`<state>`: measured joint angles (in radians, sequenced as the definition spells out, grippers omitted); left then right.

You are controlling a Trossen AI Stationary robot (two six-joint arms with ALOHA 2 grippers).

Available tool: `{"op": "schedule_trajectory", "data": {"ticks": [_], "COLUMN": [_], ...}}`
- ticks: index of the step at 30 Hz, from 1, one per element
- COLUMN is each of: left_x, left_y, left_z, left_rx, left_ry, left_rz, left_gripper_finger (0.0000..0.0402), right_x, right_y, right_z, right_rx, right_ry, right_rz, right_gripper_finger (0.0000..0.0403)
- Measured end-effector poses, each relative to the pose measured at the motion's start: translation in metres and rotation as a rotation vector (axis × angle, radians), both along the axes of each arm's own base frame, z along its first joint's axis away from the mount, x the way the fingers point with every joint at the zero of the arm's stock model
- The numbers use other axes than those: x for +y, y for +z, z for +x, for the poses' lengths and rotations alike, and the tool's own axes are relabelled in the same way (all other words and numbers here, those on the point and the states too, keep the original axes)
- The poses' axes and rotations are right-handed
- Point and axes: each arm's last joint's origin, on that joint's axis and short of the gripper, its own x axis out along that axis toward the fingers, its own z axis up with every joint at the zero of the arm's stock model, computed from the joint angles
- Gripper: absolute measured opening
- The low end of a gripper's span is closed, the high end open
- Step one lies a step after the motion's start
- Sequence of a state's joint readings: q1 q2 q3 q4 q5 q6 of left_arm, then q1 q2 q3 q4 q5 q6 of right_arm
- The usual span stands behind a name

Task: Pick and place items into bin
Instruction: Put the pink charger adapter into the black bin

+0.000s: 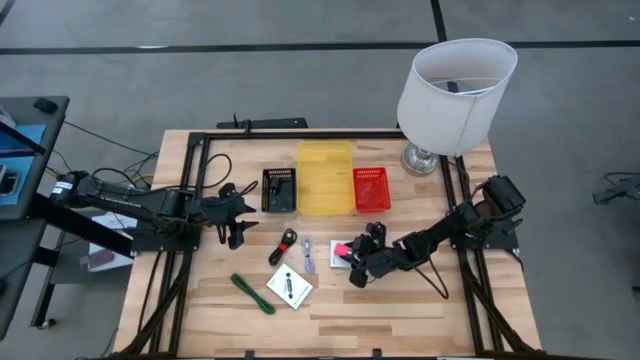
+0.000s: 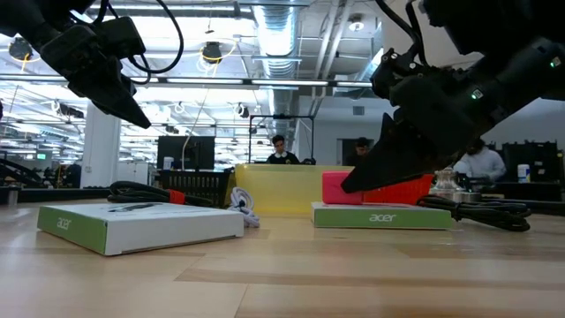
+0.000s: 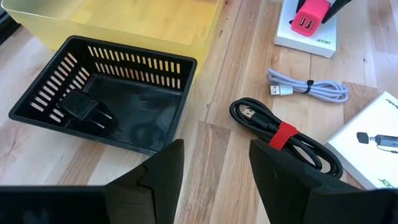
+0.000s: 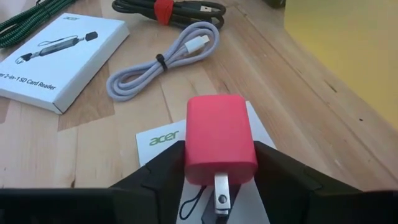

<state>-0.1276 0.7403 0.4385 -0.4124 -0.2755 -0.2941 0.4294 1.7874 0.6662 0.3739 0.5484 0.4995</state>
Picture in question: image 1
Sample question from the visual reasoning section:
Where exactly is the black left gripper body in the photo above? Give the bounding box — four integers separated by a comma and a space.
199, 182, 247, 250

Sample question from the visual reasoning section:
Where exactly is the red slotted plastic basket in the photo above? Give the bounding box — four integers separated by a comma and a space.
352, 166, 392, 214

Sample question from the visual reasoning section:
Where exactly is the black cable red strap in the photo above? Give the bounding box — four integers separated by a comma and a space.
267, 228, 299, 267

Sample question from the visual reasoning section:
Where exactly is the black antenna device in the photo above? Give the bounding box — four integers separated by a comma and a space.
215, 113, 309, 130

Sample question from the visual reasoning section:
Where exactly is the black smartphone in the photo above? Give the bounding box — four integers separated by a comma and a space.
0, 171, 20, 196

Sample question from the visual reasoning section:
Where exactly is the black slotted plastic basket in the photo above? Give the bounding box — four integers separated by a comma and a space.
261, 167, 298, 214

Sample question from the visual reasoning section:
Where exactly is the white shade table lamp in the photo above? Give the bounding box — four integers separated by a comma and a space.
396, 38, 519, 177

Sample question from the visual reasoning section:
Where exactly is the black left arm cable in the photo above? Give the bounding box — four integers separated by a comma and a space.
199, 152, 234, 191

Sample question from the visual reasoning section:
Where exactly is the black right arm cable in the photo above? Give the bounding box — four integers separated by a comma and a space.
414, 254, 450, 300

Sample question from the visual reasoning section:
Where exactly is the lilac cable bundle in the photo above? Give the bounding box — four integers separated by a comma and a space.
300, 238, 317, 275

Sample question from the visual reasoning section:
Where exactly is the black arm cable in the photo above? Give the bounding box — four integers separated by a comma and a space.
199, 152, 234, 191
414, 254, 450, 300

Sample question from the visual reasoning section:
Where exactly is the blue desk mat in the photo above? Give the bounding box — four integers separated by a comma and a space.
0, 123, 47, 206

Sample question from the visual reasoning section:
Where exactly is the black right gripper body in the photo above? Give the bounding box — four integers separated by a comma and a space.
348, 223, 409, 289

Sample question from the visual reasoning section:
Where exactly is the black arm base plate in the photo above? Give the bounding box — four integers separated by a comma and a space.
130, 214, 202, 253
449, 209, 520, 251

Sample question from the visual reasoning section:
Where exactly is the black device with cables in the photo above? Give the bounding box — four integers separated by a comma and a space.
592, 172, 640, 206

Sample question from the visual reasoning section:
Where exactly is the white green acer box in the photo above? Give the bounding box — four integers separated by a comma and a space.
265, 263, 314, 311
329, 239, 354, 269

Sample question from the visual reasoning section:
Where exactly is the yellow translucent plastic bin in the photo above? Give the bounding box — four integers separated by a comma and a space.
296, 140, 356, 217

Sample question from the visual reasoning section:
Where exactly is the green cable bundle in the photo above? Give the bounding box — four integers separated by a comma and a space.
229, 272, 277, 316

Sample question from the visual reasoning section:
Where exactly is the white cardboard box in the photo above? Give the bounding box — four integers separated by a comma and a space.
88, 209, 146, 274

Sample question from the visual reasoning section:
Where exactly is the grey side desk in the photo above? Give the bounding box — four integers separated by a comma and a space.
0, 95, 136, 341

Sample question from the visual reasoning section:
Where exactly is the maroon flat pouch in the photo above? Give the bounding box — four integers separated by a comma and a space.
79, 248, 116, 272

